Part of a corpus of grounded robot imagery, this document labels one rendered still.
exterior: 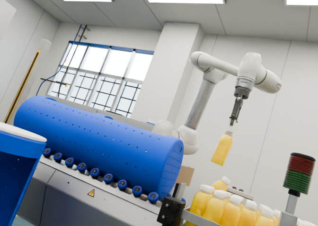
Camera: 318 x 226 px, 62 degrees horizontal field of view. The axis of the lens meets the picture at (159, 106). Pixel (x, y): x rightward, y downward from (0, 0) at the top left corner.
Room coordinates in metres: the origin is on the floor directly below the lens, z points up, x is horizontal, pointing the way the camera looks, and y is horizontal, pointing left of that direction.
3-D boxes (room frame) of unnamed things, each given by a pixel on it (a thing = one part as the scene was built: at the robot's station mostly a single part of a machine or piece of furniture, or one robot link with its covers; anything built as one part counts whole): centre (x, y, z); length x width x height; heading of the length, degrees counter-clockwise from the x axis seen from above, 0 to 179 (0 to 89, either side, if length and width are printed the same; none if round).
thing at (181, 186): (1.20, -0.21, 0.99); 0.10 x 0.02 x 0.12; 157
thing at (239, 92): (1.31, -0.38, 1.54); 0.08 x 0.07 x 0.09; 157
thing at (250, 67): (1.31, -0.39, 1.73); 0.13 x 0.11 x 0.16; 116
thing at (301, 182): (0.72, -0.42, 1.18); 0.06 x 0.06 x 0.05
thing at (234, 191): (1.39, -0.51, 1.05); 0.20 x 0.10 x 0.10; 67
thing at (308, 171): (0.72, -0.42, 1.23); 0.06 x 0.06 x 0.04
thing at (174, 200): (1.00, -0.17, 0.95); 0.10 x 0.07 x 0.10; 157
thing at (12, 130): (1.10, 0.53, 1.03); 0.28 x 0.28 x 0.01
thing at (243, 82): (1.31, -0.38, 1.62); 0.09 x 0.09 x 0.06
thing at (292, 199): (0.72, -0.42, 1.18); 0.06 x 0.06 x 0.16
